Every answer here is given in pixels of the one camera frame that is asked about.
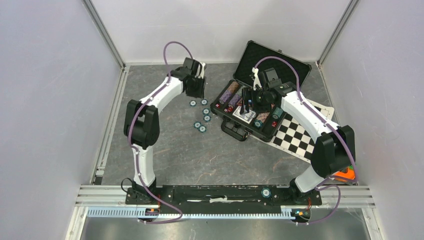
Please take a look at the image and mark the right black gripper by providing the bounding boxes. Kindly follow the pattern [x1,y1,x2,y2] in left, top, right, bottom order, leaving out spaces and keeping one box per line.
[240,87,272,115]

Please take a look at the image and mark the purple chip stack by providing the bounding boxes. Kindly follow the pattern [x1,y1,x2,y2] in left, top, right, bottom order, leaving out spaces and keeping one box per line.
[228,94,242,109]
[218,90,233,105]

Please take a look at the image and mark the brown chip stack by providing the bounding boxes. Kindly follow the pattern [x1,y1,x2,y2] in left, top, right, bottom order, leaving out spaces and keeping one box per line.
[227,81,240,94]

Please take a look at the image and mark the black poker set case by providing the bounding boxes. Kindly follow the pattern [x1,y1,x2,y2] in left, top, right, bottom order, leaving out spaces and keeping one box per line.
[210,40,312,142]

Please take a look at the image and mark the pink chip stack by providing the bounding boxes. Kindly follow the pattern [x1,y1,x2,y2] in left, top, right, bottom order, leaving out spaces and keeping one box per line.
[256,112,270,124]

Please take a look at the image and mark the green blue chip stack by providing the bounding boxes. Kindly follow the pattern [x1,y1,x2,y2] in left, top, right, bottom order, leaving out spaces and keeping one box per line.
[272,107,284,120]

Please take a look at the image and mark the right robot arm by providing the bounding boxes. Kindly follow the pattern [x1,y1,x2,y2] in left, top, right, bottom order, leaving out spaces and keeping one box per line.
[241,67,356,204]

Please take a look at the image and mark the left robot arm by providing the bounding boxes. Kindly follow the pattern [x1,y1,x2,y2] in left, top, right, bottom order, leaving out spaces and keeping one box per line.
[123,57,206,204]

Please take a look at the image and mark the blue card deck in case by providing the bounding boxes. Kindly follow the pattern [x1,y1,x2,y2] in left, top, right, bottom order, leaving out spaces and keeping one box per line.
[232,105,257,125]

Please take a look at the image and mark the black white checkered board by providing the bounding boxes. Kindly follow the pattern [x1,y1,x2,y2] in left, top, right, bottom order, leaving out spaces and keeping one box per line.
[251,113,314,164]

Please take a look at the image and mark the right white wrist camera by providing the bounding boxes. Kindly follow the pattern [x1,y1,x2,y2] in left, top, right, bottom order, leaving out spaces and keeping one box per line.
[250,67,262,91]

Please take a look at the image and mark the teal chip on rail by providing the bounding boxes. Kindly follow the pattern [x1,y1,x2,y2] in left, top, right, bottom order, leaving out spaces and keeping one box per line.
[261,187,272,198]

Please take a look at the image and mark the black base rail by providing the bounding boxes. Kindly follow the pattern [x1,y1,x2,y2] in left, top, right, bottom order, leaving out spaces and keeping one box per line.
[125,185,323,215]

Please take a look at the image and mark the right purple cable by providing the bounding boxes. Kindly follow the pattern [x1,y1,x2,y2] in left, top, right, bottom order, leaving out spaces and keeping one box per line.
[253,56,360,227]

